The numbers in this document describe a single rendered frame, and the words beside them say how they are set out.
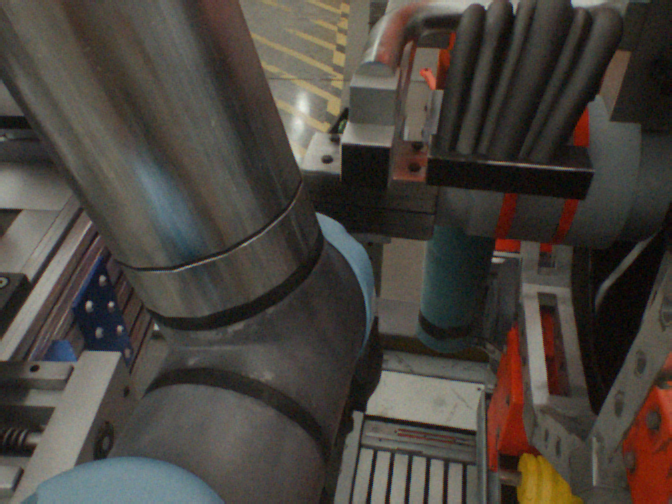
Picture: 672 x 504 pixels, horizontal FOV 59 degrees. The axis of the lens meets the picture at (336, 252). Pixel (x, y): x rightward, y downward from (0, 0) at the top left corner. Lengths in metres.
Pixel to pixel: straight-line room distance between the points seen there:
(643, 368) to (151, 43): 0.34
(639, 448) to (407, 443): 0.92
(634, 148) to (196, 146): 0.43
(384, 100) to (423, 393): 1.05
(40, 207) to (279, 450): 0.64
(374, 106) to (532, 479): 0.50
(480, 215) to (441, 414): 0.83
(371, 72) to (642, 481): 0.28
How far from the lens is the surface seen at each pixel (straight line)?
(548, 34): 0.36
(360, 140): 0.35
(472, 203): 0.54
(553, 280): 0.82
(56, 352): 0.68
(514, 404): 0.75
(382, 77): 0.37
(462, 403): 1.35
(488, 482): 1.18
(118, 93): 0.17
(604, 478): 0.47
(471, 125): 0.35
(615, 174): 0.54
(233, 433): 0.20
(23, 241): 0.76
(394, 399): 1.33
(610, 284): 0.83
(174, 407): 0.21
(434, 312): 0.84
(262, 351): 0.22
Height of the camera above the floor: 1.15
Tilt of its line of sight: 40 degrees down
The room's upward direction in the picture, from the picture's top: straight up
